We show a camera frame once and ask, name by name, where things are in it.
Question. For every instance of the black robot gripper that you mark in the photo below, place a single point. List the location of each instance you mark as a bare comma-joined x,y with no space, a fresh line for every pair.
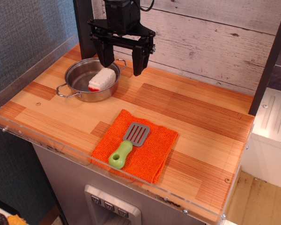
122,27

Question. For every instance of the green handled grey spatula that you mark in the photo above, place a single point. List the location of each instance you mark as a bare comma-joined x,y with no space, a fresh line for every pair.
134,136

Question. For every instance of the silver metal pot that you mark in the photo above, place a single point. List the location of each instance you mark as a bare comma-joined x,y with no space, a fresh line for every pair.
79,74

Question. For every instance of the clear acrylic table guard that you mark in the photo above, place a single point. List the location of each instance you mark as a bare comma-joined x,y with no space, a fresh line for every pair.
194,87

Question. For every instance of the grey toy fridge dispenser panel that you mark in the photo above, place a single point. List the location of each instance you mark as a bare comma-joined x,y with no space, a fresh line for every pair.
106,209

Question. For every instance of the white toy sink cabinet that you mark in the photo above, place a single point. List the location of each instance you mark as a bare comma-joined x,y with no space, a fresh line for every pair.
262,156

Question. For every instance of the yellow black object corner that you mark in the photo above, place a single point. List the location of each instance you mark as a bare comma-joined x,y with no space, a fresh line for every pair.
12,220

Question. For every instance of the dark vertical frame post left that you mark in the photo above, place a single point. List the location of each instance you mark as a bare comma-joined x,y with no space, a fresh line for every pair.
83,13

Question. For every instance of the dark vertical frame post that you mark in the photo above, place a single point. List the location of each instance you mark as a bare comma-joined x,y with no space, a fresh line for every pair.
264,80
83,13

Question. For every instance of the dark vertical frame post right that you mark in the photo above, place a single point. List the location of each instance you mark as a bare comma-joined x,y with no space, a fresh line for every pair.
264,80

